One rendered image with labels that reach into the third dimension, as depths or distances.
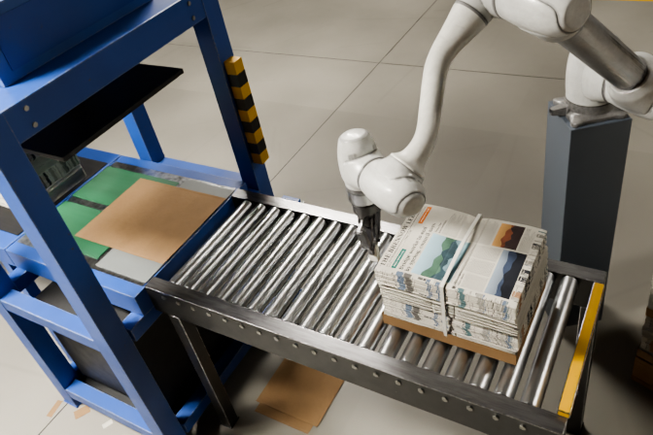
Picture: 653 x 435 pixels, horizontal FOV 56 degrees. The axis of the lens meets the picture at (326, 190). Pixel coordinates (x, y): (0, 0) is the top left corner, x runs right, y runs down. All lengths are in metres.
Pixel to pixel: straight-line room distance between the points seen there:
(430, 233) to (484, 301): 0.27
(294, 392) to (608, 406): 1.21
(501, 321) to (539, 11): 0.73
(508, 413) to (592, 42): 0.93
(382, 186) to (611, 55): 0.71
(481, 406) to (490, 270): 0.33
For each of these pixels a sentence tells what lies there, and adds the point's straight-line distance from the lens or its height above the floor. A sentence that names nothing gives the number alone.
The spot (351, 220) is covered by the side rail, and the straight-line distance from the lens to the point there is 2.12.
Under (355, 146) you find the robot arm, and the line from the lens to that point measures 1.52.
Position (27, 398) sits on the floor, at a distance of 3.22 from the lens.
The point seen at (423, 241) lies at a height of 1.03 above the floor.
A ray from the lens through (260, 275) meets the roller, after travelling 2.02.
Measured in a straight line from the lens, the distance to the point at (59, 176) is 2.78.
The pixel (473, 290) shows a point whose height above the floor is 1.03.
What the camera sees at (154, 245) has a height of 0.80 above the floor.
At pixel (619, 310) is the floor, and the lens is 2.93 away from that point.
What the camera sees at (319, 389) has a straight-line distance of 2.67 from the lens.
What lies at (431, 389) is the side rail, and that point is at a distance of 1.66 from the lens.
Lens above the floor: 2.17
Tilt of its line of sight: 37 degrees down
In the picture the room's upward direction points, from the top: 12 degrees counter-clockwise
